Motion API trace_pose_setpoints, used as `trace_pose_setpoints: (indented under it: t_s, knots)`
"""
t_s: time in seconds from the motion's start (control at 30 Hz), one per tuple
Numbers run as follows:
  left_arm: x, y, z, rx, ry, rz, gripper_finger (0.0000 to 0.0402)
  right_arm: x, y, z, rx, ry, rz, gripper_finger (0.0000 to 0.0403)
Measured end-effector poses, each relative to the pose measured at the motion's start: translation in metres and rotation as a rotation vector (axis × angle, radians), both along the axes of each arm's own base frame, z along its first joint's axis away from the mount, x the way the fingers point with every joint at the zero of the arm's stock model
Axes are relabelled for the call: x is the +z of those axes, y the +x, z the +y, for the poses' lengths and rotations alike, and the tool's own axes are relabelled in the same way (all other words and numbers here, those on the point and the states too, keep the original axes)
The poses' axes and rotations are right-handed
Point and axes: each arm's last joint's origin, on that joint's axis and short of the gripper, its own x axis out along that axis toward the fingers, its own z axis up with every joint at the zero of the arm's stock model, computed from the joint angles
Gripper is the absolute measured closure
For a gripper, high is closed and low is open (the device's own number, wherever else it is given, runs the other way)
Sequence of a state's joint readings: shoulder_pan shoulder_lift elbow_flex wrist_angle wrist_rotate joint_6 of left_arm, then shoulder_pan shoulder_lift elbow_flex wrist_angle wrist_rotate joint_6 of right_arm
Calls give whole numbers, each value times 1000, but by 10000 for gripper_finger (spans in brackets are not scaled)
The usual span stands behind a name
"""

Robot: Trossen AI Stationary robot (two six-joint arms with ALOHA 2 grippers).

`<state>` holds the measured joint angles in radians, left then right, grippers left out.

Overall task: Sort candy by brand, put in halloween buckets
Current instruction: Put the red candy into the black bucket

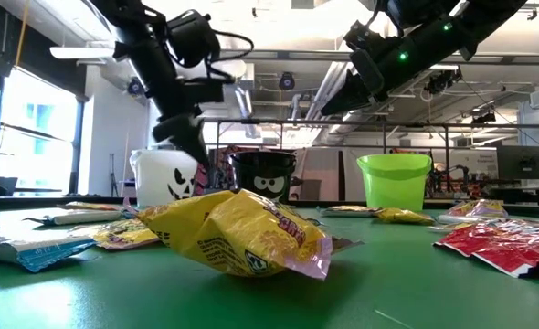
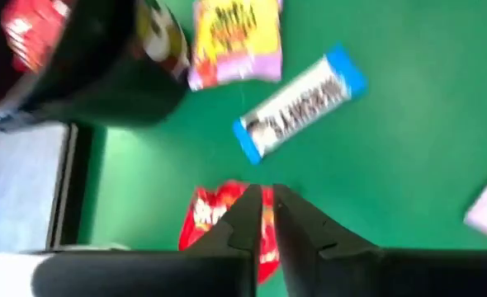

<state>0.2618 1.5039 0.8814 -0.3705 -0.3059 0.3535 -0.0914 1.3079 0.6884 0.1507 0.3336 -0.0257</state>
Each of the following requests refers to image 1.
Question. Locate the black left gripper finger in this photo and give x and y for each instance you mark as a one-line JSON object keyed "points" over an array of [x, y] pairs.
{"points": [[180, 128], [207, 141]]}

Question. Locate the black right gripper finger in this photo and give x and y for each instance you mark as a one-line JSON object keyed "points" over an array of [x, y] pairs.
{"points": [[354, 93], [342, 111]]}

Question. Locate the red Skittles candy packet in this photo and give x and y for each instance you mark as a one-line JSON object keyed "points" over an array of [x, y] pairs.
{"points": [[502, 249]]}

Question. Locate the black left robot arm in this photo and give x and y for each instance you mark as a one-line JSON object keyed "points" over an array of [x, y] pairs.
{"points": [[151, 55]]}

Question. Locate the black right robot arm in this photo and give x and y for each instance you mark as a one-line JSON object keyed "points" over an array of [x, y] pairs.
{"points": [[434, 41]]}

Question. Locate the black halloween bucket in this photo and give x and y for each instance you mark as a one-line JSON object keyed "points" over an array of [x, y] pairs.
{"points": [[262, 166]]}

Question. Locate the green halloween bucket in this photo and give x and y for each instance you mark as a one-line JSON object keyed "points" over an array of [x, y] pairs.
{"points": [[393, 183]]}

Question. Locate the white ventilation ducts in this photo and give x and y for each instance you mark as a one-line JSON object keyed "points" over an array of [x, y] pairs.
{"points": [[330, 80]]}

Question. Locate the white jack-o-lantern bucket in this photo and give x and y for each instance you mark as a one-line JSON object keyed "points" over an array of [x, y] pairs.
{"points": [[155, 180]]}

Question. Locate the white partition panel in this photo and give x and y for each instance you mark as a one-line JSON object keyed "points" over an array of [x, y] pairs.
{"points": [[322, 169]]}

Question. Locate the white ceiling box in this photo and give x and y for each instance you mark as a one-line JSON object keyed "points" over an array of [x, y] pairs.
{"points": [[244, 73]]}

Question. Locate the large bright window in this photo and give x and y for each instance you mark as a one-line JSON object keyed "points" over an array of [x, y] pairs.
{"points": [[36, 151]]}

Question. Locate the dark background monitor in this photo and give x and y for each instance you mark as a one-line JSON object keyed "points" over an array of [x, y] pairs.
{"points": [[523, 162]]}

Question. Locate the green table mat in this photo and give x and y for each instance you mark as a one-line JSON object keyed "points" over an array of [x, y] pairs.
{"points": [[114, 301]]}

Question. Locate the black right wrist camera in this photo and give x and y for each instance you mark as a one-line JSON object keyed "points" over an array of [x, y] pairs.
{"points": [[365, 39]]}

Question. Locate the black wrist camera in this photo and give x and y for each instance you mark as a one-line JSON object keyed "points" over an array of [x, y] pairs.
{"points": [[365, 39], [212, 89]]}

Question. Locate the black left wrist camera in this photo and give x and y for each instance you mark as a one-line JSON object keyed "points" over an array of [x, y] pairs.
{"points": [[212, 89]]}

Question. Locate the black ceiling camera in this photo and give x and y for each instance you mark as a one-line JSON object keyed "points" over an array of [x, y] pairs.
{"points": [[287, 81], [136, 87]]}

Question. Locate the black metal rack frame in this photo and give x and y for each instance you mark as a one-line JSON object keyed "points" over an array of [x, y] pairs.
{"points": [[274, 121]]}

